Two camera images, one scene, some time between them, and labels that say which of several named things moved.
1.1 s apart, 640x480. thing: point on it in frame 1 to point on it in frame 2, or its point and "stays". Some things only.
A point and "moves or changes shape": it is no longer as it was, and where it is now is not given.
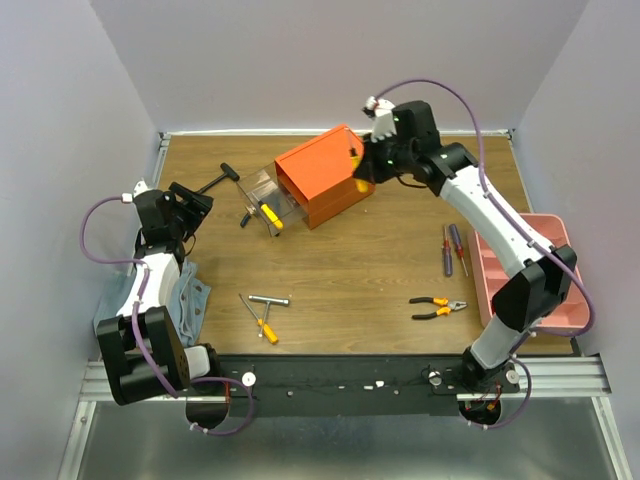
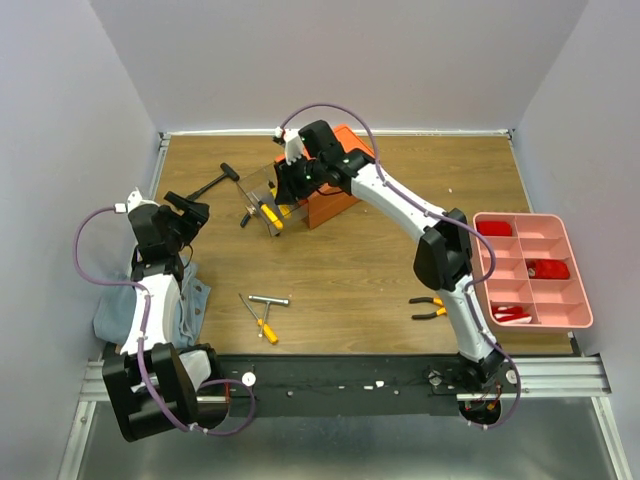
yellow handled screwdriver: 271,215 stays
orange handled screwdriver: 268,330 stays
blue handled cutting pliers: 245,220 stays
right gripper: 373,160 to 286,180
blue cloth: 187,300 stays
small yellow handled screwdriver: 361,184 moves or changes shape
